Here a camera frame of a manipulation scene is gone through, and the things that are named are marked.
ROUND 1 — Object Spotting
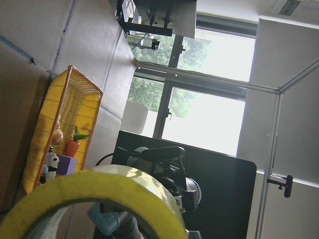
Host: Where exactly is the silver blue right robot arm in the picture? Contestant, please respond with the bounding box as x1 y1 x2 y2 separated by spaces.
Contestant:
88 146 201 239

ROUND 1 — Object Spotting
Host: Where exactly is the toy carrot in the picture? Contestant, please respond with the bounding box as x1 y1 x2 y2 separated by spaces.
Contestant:
64 126 91 157

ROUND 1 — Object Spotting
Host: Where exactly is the purple foam cube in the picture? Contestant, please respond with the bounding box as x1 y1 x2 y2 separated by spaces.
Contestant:
56 154 77 176

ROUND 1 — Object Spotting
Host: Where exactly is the aluminium frame post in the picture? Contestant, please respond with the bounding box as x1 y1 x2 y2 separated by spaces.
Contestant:
137 58 319 94

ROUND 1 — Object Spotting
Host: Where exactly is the toy croissant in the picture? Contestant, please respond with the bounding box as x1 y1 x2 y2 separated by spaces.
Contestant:
51 122 63 145

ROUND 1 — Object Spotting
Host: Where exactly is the small panda figure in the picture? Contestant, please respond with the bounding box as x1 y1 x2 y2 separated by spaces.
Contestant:
39 153 59 185

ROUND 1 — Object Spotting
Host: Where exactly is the black panel board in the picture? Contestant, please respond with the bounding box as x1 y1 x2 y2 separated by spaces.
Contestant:
116 131 257 239

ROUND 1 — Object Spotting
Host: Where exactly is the yellow plastic basket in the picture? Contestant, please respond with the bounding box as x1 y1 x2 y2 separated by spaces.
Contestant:
22 65 103 194

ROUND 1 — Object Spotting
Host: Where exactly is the yellow tape roll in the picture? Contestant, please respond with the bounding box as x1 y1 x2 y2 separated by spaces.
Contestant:
0 164 188 239

